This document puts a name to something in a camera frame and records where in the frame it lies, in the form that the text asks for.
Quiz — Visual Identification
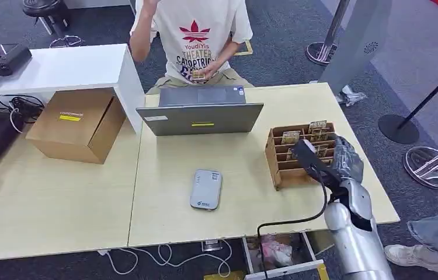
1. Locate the floor power socket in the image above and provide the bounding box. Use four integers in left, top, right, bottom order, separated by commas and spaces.
201, 239, 224, 253

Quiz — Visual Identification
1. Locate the yellow floor tape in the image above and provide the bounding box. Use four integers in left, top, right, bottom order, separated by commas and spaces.
203, 270, 248, 280

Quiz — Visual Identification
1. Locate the black stanchion post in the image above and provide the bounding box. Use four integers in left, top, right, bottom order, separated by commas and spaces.
377, 55, 438, 145

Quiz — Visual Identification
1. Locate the wooden card box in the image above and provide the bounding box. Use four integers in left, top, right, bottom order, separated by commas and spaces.
264, 121, 338, 191

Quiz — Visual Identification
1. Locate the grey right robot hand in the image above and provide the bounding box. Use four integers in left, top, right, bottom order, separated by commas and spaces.
331, 135, 365, 183

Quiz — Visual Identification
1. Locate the white side table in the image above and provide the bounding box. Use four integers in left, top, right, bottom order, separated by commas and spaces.
0, 43, 146, 136

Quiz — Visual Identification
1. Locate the chrome stanchion post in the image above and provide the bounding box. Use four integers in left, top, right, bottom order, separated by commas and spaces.
403, 137, 438, 190
305, 0, 352, 67

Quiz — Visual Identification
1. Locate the white cable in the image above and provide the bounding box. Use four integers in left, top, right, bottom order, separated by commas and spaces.
97, 239, 232, 279

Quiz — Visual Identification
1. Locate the grey router device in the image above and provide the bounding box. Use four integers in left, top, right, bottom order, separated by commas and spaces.
189, 169, 224, 212

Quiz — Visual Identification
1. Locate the brown cardboard box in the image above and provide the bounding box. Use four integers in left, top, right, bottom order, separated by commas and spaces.
25, 87, 127, 166

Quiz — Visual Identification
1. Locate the pink plastic bag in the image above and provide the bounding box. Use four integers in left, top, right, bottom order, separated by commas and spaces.
259, 234, 294, 268

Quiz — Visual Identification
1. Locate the crumpled white wrapper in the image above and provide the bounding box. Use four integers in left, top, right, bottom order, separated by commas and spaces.
335, 85, 367, 107

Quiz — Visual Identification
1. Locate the white open bin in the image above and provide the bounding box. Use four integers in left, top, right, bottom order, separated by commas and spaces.
241, 232, 325, 280

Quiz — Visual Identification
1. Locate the grey standing panel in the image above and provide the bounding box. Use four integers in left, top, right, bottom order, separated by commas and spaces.
318, 0, 395, 96

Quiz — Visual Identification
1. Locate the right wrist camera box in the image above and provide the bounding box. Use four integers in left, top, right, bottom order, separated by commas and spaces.
290, 138, 343, 191

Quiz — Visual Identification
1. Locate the black stool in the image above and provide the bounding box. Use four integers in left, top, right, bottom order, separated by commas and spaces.
22, 0, 71, 36

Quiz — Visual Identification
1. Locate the grey laptop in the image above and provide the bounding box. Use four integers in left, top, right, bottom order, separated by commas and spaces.
135, 85, 265, 137

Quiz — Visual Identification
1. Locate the black cable bundle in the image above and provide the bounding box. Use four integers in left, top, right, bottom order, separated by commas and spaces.
0, 94, 46, 135

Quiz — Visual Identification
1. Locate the black device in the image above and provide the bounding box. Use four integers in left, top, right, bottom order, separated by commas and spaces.
0, 43, 33, 88

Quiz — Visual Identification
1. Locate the chrome stool foot ring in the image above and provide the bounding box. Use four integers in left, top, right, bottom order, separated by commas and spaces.
48, 34, 85, 50

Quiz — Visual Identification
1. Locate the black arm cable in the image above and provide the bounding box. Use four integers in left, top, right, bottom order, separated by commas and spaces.
256, 170, 328, 280

